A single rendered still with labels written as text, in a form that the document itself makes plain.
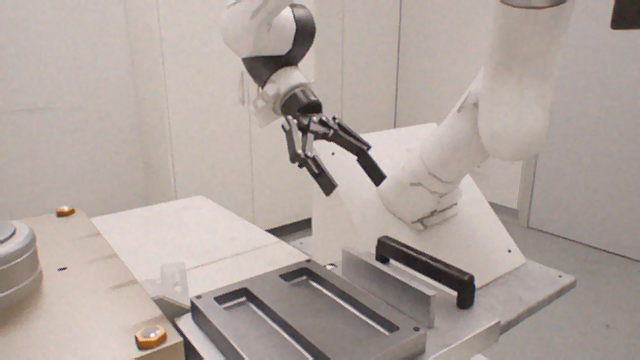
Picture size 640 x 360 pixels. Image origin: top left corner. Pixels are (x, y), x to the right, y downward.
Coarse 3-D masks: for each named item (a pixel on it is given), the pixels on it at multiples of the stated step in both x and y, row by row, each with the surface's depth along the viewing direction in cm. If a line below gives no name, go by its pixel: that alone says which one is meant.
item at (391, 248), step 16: (384, 240) 64; (384, 256) 66; (400, 256) 62; (416, 256) 60; (432, 256) 59; (432, 272) 58; (448, 272) 56; (464, 272) 55; (448, 288) 57; (464, 288) 54; (464, 304) 55
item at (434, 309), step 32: (352, 256) 60; (384, 288) 56; (416, 288) 52; (192, 320) 53; (416, 320) 53; (448, 320) 53; (480, 320) 53; (192, 352) 50; (448, 352) 48; (480, 352) 52
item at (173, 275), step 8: (168, 264) 110; (176, 264) 110; (184, 264) 110; (160, 272) 106; (168, 272) 106; (176, 272) 106; (184, 272) 106; (168, 280) 102; (176, 280) 102; (184, 280) 102; (176, 288) 99; (184, 288) 99
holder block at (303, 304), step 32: (224, 288) 55; (256, 288) 55; (288, 288) 55; (320, 288) 58; (352, 288) 55; (224, 320) 49; (256, 320) 51; (288, 320) 49; (320, 320) 49; (352, 320) 51; (384, 320) 49; (224, 352) 47; (256, 352) 44; (288, 352) 46; (320, 352) 44; (352, 352) 44; (384, 352) 44; (416, 352) 47
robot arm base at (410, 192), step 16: (400, 160) 103; (416, 160) 95; (400, 176) 100; (416, 176) 96; (432, 176) 94; (384, 192) 103; (400, 192) 100; (416, 192) 98; (432, 192) 97; (448, 192) 99; (400, 208) 102; (416, 208) 100; (432, 208) 100; (448, 208) 111; (416, 224) 103; (432, 224) 106
